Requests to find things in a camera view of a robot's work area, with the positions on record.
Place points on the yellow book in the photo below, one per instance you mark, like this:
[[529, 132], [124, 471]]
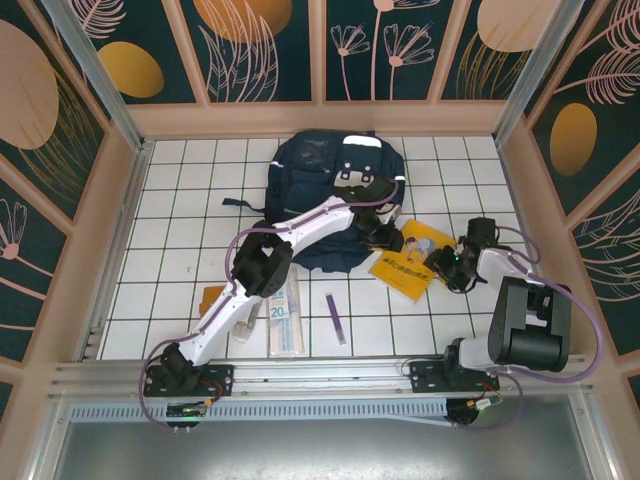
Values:
[[400, 280]]

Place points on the navy blue backpack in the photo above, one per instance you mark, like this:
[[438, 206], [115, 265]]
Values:
[[310, 165]]

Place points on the purple pen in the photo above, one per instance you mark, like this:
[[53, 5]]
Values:
[[336, 320]]

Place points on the packaged ruler set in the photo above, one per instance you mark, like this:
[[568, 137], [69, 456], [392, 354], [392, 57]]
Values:
[[287, 335]]

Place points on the clear plastic pencil case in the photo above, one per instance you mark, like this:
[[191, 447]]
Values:
[[245, 330]]

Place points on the brown leather card wallet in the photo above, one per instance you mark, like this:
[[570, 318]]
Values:
[[207, 300]]

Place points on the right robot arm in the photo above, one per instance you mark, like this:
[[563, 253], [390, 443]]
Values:
[[530, 330]]

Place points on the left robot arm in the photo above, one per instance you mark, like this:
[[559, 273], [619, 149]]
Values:
[[310, 225]]

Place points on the grey metal sheet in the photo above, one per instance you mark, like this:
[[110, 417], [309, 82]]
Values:
[[320, 450]]

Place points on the small circuit board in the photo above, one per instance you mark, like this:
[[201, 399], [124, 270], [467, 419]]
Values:
[[185, 410]]

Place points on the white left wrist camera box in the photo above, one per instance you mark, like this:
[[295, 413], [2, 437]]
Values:
[[390, 215]]

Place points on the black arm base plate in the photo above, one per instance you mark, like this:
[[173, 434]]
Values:
[[425, 377], [222, 380]]

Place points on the aluminium mounting rail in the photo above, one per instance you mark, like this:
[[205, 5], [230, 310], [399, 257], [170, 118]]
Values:
[[320, 380]]

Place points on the aluminium corner post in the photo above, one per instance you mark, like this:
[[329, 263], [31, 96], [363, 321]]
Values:
[[97, 75], [532, 75]]

